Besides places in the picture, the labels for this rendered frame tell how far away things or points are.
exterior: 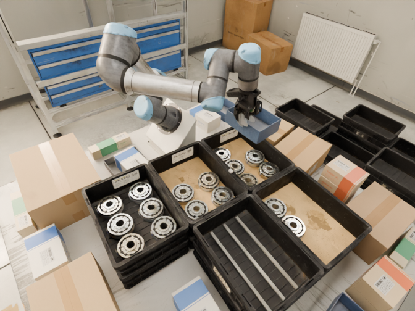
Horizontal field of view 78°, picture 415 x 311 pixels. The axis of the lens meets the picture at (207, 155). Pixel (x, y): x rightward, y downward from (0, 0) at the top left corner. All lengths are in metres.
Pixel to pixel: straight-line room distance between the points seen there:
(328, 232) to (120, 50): 1.10
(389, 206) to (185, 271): 0.96
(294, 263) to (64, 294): 0.83
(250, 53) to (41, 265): 1.09
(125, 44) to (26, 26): 2.57
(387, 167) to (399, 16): 2.05
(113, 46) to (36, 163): 0.70
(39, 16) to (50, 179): 2.47
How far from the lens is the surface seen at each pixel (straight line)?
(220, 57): 0.94
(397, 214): 1.45
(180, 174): 1.30
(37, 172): 1.41
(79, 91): 2.95
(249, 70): 0.93
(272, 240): 1.15
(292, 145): 1.52
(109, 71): 1.00
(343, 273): 1.35
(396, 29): 3.88
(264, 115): 1.25
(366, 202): 1.41
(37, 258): 1.27
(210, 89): 0.90
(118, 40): 1.04
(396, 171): 2.29
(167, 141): 1.51
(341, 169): 1.40
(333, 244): 1.24
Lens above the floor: 1.81
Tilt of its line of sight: 45 degrees down
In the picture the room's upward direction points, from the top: 4 degrees clockwise
